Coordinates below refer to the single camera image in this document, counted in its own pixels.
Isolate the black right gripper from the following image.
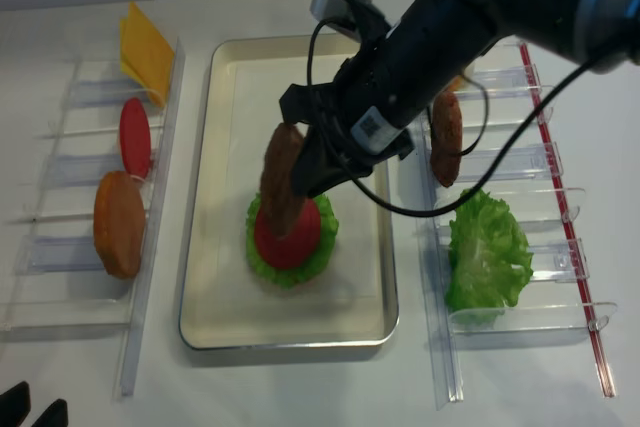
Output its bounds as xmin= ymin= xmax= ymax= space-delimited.
xmin=279 ymin=21 xmax=415 ymax=198

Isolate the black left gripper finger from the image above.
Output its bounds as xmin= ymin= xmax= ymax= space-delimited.
xmin=32 ymin=399 xmax=68 ymax=427
xmin=0 ymin=381 xmax=31 ymax=410

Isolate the brown meat patty front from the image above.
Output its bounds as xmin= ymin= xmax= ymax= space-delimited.
xmin=260 ymin=123 xmax=306 ymax=238

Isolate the brown meat patty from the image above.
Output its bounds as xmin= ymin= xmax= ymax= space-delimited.
xmin=430 ymin=91 xmax=462 ymax=188
xmin=260 ymin=123 xmax=306 ymax=238

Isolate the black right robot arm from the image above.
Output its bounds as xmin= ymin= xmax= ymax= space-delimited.
xmin=280 ymin=0 xmax=639 ymax=197

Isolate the red tomato slice on tray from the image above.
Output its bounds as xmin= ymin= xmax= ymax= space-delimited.
xmin=253 ymin=199 xmax=321 ymax=271

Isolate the brown meat patty back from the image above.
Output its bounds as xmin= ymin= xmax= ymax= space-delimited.
xmin=430 ymin=91 xmax=462 ymax=188

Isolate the green lettuce leaf on tray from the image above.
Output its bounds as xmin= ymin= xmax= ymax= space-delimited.
xmin=245 ymin=195 xmax=339 ymax=289

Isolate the red tomato slice in rack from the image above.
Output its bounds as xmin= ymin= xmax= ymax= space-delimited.
xmin=119 ymin=97 xmax=152 ymax=179

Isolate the yellow cheese slice front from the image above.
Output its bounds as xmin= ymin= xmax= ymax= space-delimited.
xmin=125 ymin=2 xmax=175 ymax=108

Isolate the yellow cheese slice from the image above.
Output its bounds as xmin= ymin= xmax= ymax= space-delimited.
xmin=119 ymin=15 xmax=149 ymax=88
xmin=125 ymin=2 xmax=175 ymax=108

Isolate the yellow cheese slice back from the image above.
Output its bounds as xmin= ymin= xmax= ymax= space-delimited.
xmin=119 ymin=15 xmax=149 ymax=88

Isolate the green lettuce leaf in rack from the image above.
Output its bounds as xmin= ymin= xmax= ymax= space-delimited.
xmin=445 ymin=190 xmax=533 ymax=312

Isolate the white paper tray liner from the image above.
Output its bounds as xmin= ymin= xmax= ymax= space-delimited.
xmin=213 ymin=56 xmax=384 ymax=304

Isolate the bun half right of pair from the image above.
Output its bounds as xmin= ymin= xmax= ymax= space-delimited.
xmin=446 ymin=74 xmax=470 ymax=92

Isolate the clear acrylic left rack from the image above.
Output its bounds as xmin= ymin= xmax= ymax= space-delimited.
xmin=1 ymin=46 xmax=186 ymax=398

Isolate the clear acrylic rack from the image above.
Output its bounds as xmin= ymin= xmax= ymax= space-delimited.
xmin=1 ymin=46 xmax=186 ymax=398
xmin=391 ymin=38 xmax=617 ymax=407

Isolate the cream rectangular metal tray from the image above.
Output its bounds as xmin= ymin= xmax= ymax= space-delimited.
xmin=178 ymin=35 xmax=398 ymax=350

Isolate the clear acrylic right rack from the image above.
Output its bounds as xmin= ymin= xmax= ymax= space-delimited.
xmin=391 ymin=38 xmax=617 ymax=407

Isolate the orange-brown bun half left rack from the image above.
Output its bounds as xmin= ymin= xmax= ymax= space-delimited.
xmin=93 ymin=171 xmax=146 ymax=279

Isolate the black cable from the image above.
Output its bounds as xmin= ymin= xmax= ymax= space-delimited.
xmin=305 ymin=16 xmax=601 ymax=217

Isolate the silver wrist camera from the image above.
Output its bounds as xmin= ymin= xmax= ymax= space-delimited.
xmin=310 ymin=0 xmax=391 ymax=43

